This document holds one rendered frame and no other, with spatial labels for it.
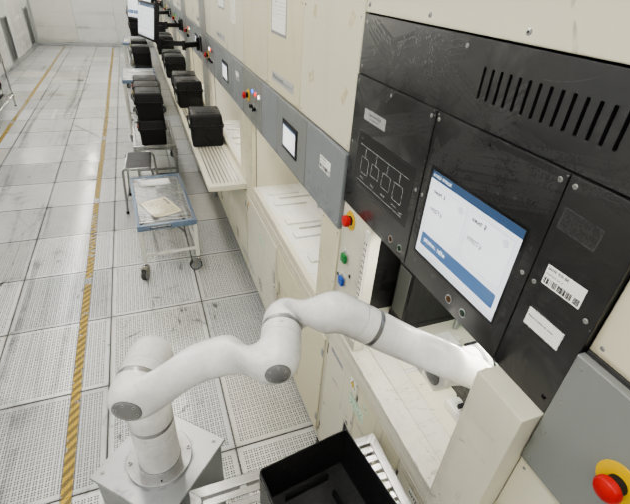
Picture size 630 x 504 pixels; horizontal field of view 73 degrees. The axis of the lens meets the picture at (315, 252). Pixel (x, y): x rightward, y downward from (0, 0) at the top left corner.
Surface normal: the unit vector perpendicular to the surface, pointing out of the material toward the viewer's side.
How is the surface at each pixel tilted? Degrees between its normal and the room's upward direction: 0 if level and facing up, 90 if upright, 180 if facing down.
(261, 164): 90
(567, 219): 90
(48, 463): 0
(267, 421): 0
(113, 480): 0
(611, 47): 89
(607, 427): 90
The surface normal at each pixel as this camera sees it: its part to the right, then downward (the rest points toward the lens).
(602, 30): -0.93, 0.12
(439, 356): -0.33, -0.29
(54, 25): 0.35, 0.53
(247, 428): 0.07, -0.84
